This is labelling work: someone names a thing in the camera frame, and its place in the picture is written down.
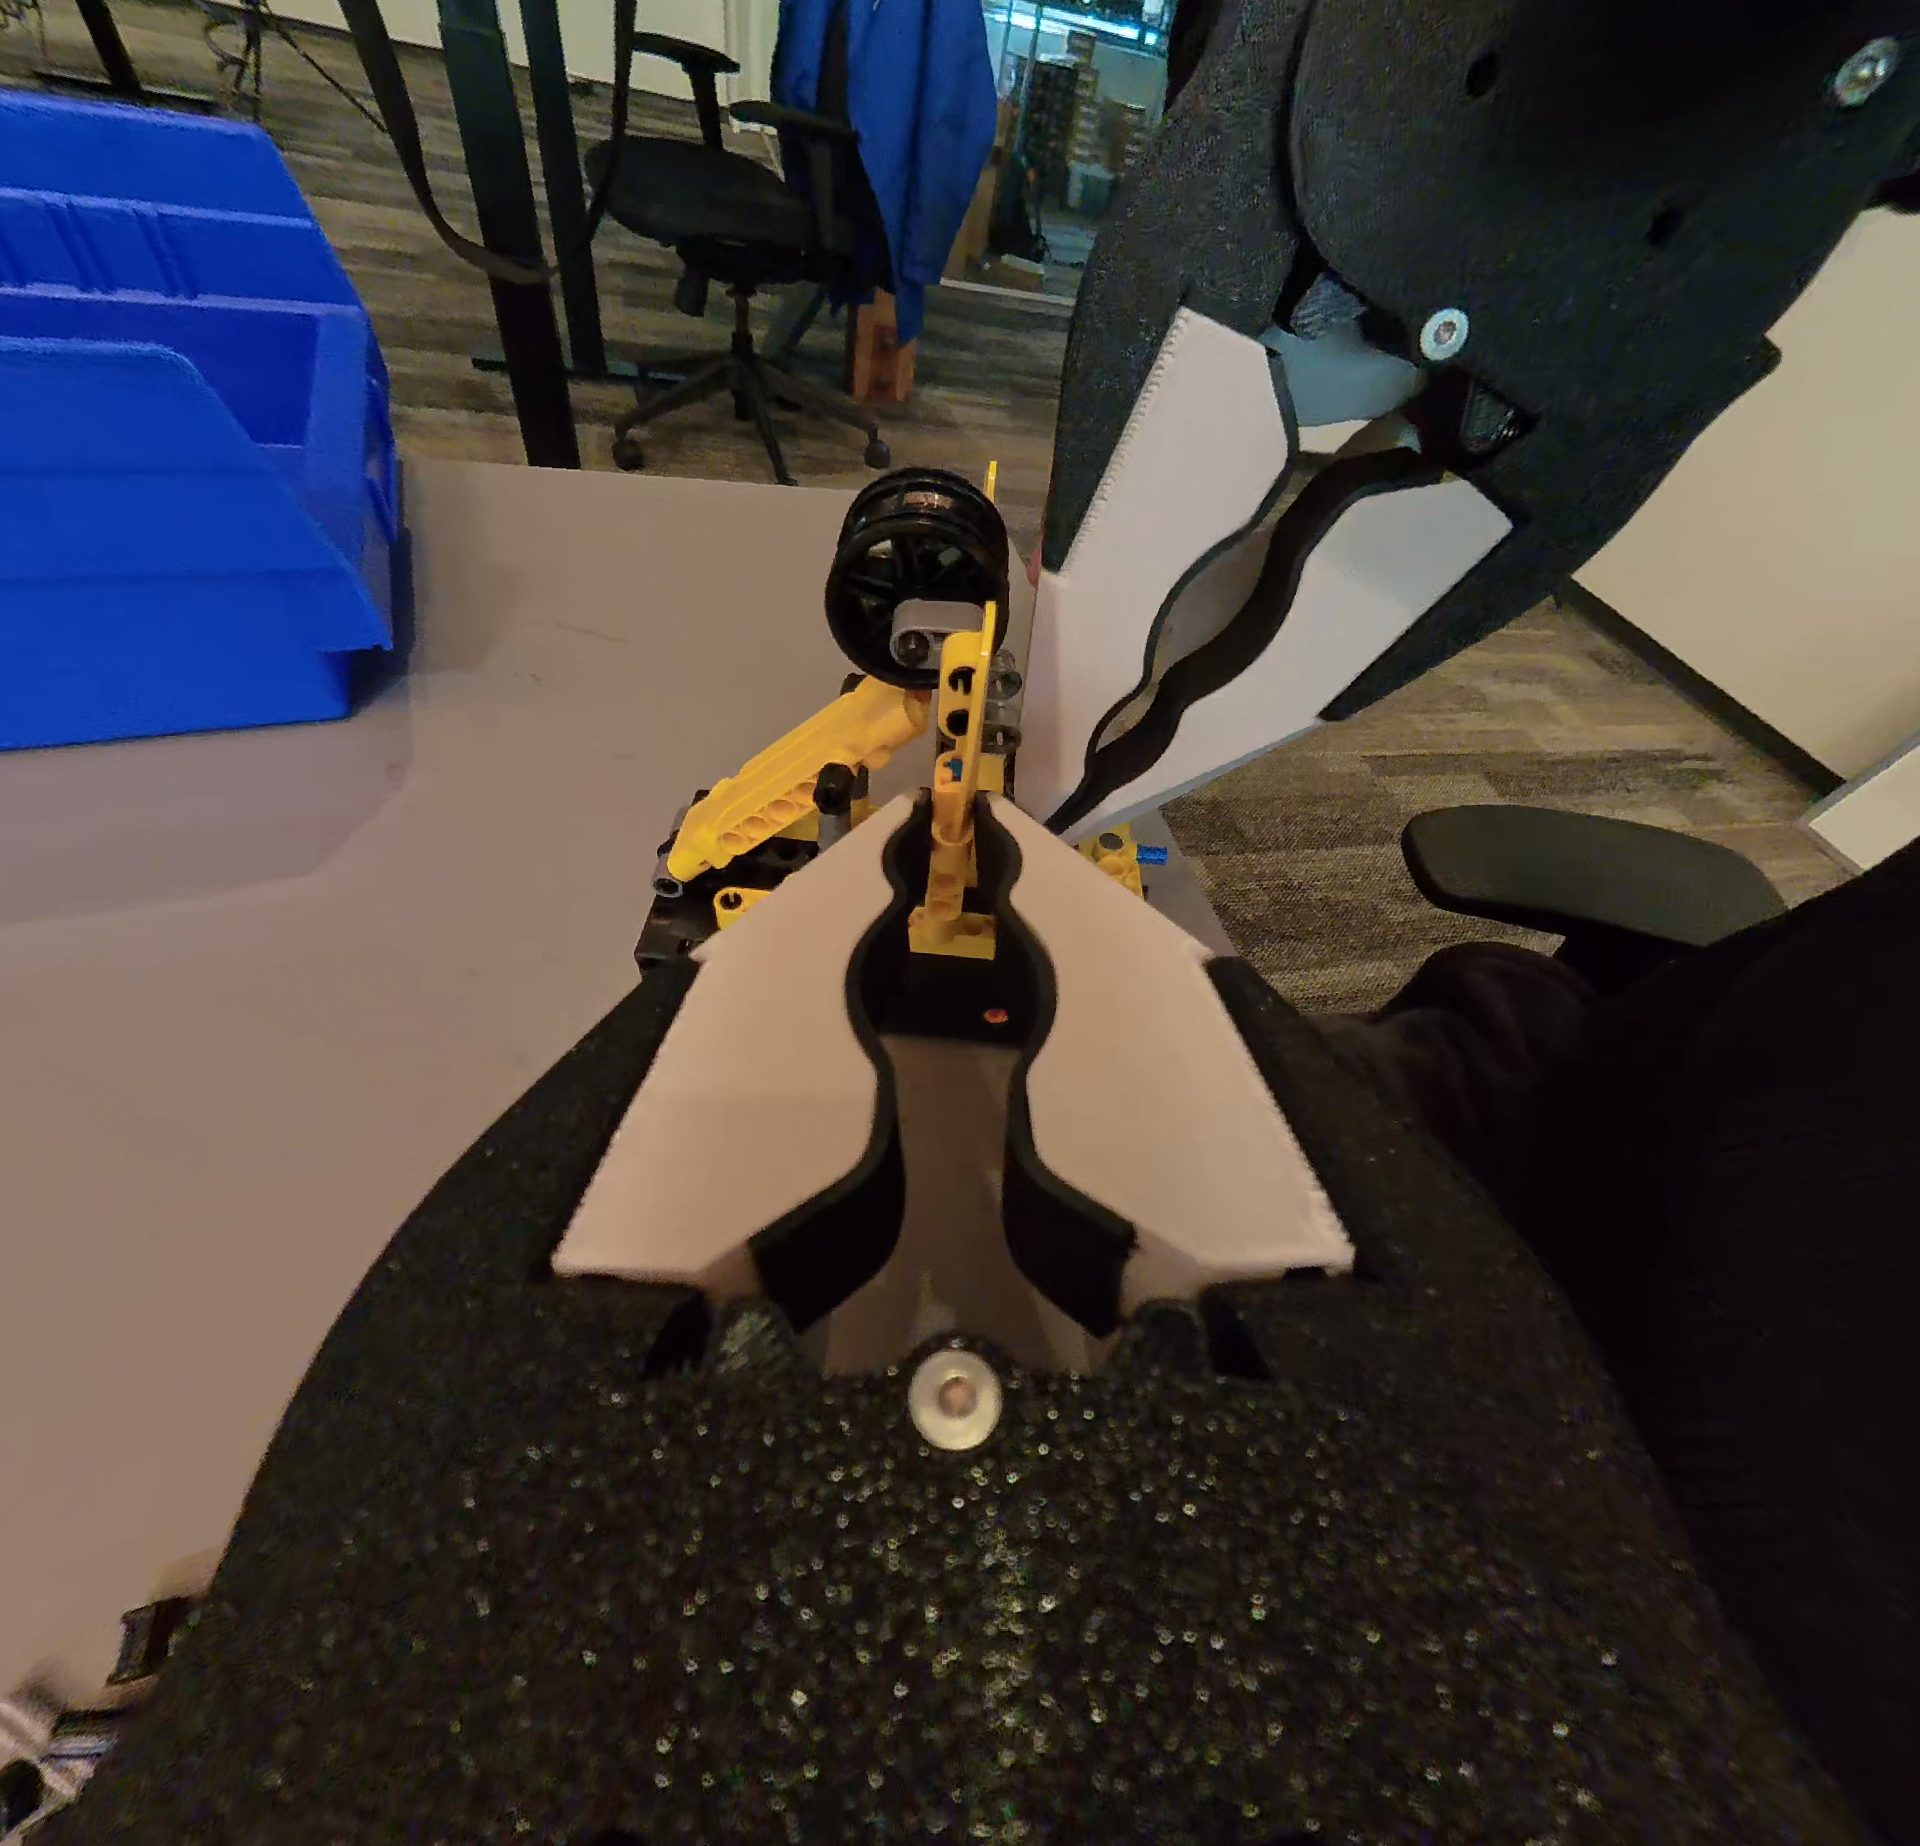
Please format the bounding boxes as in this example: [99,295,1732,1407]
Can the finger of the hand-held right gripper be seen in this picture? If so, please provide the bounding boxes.
[1068,440,1518,833]
[1032,306,1301,833]

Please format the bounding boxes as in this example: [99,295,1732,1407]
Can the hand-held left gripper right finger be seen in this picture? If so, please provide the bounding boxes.
[979,795,1355,1310]

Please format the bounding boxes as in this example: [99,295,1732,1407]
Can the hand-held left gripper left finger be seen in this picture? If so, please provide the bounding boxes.
[552,791,919,1304]

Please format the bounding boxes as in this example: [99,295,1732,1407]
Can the black toy wheel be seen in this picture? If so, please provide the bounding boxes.
[826,468,1021,683]

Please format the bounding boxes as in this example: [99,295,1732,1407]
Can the yellow brick wheel assembly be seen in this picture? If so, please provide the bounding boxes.
[891,458,1037,964]

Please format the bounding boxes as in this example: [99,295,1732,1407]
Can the black yellow toy brick base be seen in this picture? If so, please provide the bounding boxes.
[632,672,1173,1044]

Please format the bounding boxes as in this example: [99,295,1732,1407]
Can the wooden block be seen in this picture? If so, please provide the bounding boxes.
[846,290,919,404]

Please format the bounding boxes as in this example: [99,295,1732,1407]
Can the black chair armrest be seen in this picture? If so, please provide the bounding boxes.
[1399,802,1791,980]

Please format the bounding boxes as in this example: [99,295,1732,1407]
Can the blue jacket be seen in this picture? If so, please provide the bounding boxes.
[769,0,1002,343]

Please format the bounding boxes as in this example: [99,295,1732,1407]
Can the black office chair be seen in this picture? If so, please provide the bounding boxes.
[582,29,897,487]

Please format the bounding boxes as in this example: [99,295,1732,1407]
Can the black desk leg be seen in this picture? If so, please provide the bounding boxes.
[419,0,610,470]
[37,0,146,97]

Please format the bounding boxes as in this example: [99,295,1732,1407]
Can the nested blue plastic bins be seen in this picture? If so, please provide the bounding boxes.
[0,88,404,754]

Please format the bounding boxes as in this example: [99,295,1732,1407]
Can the pile of loose toy pieces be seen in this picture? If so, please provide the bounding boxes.
[0,1587,201,1821]

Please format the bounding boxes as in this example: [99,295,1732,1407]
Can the black hanging strap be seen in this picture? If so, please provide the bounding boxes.
[305,0,641,288]

